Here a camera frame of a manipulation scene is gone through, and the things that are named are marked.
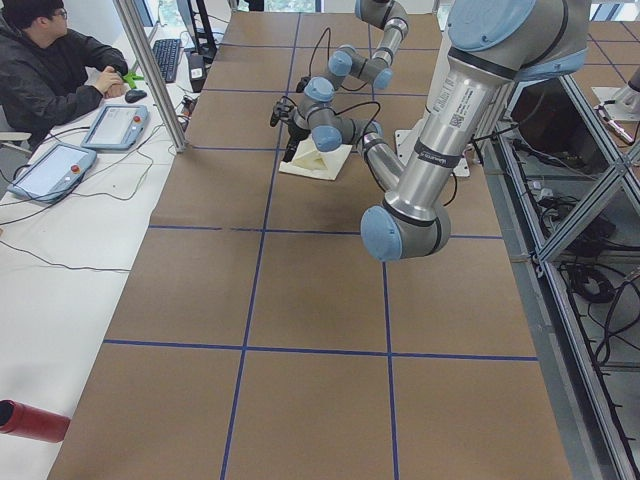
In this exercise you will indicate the cream long-sleeve cat shirt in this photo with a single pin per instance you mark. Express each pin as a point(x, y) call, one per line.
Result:
point(309, 162)

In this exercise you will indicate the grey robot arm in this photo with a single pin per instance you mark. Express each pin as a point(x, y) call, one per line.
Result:
point(493, 43)
point(389, 17)

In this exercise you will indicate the black keyboard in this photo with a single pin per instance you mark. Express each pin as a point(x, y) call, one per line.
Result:
point(167, 53)

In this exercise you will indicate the black computer mouse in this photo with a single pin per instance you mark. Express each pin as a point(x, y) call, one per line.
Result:
point(134, 95)

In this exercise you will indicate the green toy object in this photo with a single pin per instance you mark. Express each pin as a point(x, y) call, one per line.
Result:
point(131, 78)

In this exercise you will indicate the far teach pendant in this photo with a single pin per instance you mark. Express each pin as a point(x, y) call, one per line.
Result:
point(116, 128)

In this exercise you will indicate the teach pendant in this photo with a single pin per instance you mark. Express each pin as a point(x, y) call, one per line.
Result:
point(116, 128)
point(55, 174)

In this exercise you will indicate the near teach pendant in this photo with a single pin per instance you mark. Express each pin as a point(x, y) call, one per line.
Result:
point(55, 174)

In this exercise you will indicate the seated person in black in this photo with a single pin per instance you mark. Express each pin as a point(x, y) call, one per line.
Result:
point(51, 74)

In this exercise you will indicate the red water bottle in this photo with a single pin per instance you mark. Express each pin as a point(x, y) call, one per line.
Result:
point(26, 421)

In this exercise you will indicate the aluminium side frame rack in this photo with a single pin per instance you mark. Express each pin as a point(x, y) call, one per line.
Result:
point(573, 193)

